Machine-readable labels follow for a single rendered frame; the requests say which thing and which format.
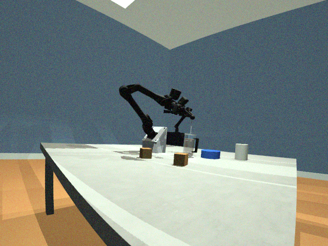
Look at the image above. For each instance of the brown cube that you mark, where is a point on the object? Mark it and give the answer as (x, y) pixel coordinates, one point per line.
(145, 153)
(181, 159)

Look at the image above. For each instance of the blue cylinder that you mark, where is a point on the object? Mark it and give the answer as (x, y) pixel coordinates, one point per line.
(210, 154)

